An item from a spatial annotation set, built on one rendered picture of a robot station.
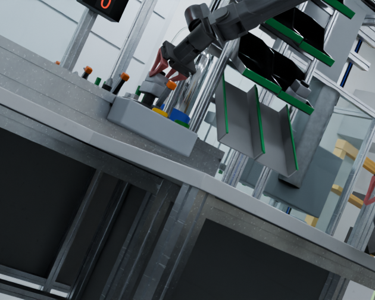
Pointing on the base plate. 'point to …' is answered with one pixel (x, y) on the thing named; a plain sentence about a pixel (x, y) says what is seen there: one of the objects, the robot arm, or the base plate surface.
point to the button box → (152, 125)
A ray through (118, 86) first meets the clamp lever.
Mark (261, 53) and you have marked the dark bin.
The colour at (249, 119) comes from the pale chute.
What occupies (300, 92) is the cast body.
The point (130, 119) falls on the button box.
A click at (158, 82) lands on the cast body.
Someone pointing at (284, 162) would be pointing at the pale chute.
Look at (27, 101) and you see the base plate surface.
